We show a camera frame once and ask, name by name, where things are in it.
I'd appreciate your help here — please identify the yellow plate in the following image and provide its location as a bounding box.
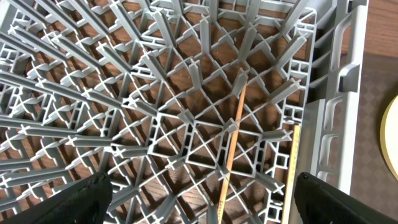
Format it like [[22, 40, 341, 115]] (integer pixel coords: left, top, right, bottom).
[[380, 96, 397, 179]]

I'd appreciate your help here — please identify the wooden chopstick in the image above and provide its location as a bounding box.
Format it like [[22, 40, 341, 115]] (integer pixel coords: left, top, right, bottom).
[[281, 125, 301, 224], [217, 83, 247, 224]]

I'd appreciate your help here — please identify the brown serving tray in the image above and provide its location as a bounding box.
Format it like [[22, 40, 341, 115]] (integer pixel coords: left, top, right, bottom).
[[350, 54, 397, 220]]

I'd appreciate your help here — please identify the grey plastic dish rack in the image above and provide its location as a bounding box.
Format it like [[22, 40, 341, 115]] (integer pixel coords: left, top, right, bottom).
[[1, 0, 369, 223]]

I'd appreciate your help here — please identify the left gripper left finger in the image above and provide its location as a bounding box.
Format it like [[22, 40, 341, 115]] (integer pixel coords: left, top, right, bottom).
[[2, 172, 113, 224]]

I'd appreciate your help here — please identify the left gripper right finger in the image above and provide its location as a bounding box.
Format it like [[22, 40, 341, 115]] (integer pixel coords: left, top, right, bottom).
[[294, 172, 397, 224]]

